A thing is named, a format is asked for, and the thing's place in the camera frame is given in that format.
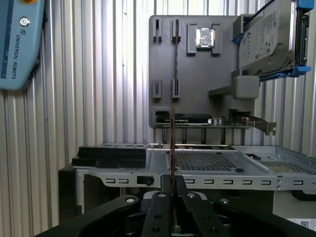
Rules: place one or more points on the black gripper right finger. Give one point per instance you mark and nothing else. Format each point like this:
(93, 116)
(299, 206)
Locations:
(205, 217)

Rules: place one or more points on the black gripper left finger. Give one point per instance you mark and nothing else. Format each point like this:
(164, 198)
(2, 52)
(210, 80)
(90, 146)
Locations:
(156, 217)

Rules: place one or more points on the black PC case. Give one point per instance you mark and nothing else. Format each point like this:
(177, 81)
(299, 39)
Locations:
(163, 181)

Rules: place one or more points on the green graphics card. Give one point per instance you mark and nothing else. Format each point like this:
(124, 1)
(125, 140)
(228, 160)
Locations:
(187, 119)

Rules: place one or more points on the grey parts rack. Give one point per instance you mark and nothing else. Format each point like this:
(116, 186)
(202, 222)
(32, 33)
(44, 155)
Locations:
(205, 74)

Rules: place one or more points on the silver CPU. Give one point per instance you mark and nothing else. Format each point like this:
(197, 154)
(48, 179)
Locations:
(205, 37)

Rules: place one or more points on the hard disk in blue carrier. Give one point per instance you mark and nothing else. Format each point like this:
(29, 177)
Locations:
(264, 39)

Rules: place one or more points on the pale blue teach pendant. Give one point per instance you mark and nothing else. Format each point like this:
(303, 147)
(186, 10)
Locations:
(19, 54)

